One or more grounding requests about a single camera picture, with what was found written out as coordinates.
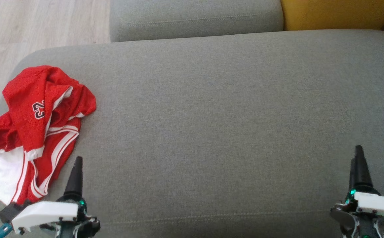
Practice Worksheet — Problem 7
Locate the red white basketball jersey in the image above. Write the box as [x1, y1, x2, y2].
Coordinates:
[0, 114, 82, 206]

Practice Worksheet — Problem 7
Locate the red basketball shorts white band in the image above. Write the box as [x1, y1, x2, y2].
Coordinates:
[0, 65, 96, 161]

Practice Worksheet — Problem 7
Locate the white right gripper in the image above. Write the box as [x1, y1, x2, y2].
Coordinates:
[330, 145, 384, 238]

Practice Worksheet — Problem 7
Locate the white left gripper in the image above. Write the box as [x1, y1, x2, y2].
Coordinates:
[11, 156, 100, 238]

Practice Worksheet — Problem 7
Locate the yellow sofa back cushion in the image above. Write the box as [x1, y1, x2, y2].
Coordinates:
[281, 0, 384, 31]

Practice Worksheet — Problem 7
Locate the grey fabric sofa seat cushion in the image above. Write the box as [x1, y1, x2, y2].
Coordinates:
[109, 0, 284, 42]

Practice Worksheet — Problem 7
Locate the teal cable connector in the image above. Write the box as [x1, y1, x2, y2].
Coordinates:
[0, 223, 13, 238]

